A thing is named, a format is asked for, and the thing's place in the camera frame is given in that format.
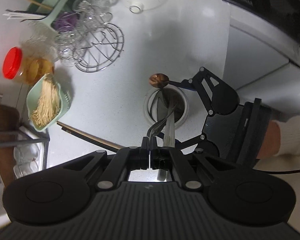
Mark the small steel fork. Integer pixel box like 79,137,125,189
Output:
147,104,177,140

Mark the copper coloured small spoon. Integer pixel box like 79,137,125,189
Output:
148,73,174,108

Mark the white ceramic jar with handle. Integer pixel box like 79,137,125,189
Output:
143,85,189,129

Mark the wooden chopstick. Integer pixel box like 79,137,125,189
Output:
57,121,124,150

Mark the white ceramic soup spoon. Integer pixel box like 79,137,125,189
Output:
147,90,165,121

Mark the person's right hand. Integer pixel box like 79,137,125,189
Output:
257,121,281,159

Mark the bundle of dried noodles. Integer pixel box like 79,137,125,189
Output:
30,74,61,128

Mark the green plastic basket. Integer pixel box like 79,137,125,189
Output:
26,73,71,132

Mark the purple lid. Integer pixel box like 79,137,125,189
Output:
52,11,79,30

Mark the green utensil holder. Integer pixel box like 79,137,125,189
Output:
2,0,76,28

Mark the textured glass pitcher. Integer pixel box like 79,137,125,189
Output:
19,21,59,62

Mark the red lidded plastic jar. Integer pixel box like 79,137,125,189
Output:
2,47,54,85

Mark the wire glass drying rack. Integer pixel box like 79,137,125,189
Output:
54,0,125,73

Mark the black dish rack frame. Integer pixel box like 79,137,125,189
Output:
0,92,51,173

